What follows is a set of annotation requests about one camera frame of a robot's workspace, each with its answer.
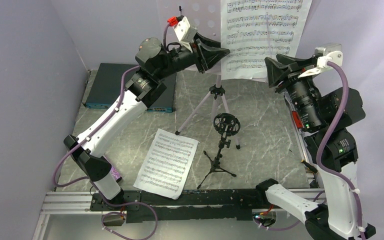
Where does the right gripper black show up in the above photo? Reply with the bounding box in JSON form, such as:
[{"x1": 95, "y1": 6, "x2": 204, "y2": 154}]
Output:
[{"x1": 263, "y1": 52, "x2": 322, "y2": 129}]

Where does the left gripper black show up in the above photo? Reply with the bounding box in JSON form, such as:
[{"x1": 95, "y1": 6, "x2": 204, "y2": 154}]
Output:
[{"x1": 155, "y1": 32, "x2": 230, "y2": 81}]

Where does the lilac perforated music stand desk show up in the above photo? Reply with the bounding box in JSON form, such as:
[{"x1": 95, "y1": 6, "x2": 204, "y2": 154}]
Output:
[{"x1": 155, "y1": 0, "x2": 269, "y2": 84}]

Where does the sheet music page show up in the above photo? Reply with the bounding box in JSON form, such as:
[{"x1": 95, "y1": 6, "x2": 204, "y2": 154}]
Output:
[
  {"x1": 220, "y1": 0, "x2": 312, "y2": 82},
  {"x1": 133, "y1": 128, "x2": 199, "y2": 200}
]

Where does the black microphone tripod with shockmount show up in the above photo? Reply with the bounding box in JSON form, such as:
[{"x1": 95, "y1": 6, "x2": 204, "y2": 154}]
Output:
[{"x1": 196, "y1": 112, "x2": 241, "y2": 190}]

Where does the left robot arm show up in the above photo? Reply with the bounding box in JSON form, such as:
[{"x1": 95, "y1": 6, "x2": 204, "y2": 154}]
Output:
[{"x1": 63, "y1": 33, "x2": 230, "y2": 210}]

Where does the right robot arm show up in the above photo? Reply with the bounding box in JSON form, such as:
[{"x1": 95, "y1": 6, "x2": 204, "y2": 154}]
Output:
[{"x1": 255, "y1": 50, "x2": 376, "y2": 240}]

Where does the purple glitter tube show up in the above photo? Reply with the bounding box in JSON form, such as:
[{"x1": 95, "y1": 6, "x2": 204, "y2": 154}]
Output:
[{"x1": 110, "y1": 166, "x2": 123, "y2": 183}]

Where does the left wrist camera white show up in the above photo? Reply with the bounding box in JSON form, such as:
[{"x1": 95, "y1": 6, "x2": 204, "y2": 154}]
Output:
[{"x1": 167, "y1": 15, "x2": 198, "y2": 53}]

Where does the red handled wrench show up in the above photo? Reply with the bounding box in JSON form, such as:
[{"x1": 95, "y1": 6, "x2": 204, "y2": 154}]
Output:
[{"x1": 286, "y1": 99, "x2": 304, "y2": 132}]

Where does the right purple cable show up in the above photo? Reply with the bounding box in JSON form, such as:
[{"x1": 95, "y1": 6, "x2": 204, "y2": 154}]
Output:
[{"x1": 253, "y1": 61, "x2": 367, "y2": 240}]

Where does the yellow handled screwdriver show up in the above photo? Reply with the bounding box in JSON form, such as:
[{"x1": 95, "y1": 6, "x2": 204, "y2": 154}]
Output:
[{"x1": 288, "y1": 149, "x2": 318, "y2": 174}]

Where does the dark network switch box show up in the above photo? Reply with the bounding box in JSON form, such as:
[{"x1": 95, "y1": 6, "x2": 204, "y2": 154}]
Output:
[{"x1": 82, "y1": 63, "x2": 176, "y2": 113}]

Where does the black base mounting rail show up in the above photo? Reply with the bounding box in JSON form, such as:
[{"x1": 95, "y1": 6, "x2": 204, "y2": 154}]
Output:
[{"x1": 90, "y1": 188, "x2": 287, "y2": 223}]

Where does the aluminium frame rail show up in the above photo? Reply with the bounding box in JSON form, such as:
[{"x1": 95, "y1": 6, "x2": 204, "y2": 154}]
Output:
[{"x1": 40, "y1": 191, "x2": 92, "y2": 215}]

